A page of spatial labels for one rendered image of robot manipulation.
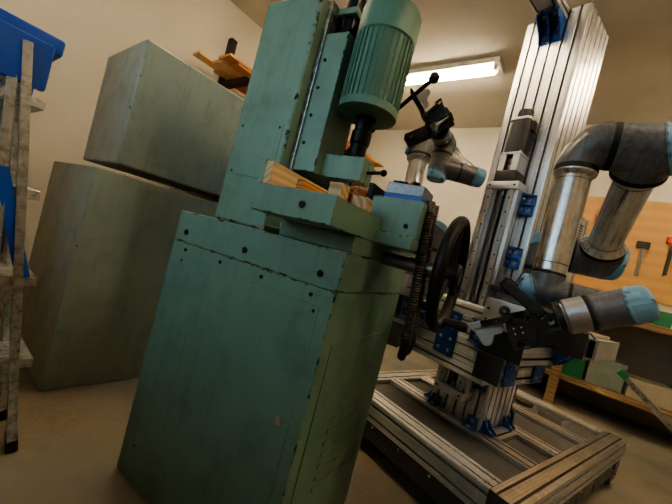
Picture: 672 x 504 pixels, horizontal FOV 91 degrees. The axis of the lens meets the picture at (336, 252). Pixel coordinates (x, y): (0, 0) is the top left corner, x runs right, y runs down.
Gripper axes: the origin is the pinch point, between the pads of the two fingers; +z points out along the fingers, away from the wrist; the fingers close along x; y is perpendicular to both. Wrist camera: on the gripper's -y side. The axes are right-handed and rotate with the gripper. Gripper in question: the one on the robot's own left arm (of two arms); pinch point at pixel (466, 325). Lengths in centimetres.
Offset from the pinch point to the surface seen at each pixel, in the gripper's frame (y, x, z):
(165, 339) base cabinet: -12, -28, 77
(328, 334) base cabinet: -3.8, -25.4, 24.4
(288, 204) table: -30, -37, 22
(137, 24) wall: -252, 24, 169
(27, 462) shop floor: 14, -42, 119
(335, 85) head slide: -72, -14, 14
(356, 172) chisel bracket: -46.0, -9.7, 15.7
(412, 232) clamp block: -23.1, -13.6, 4.0
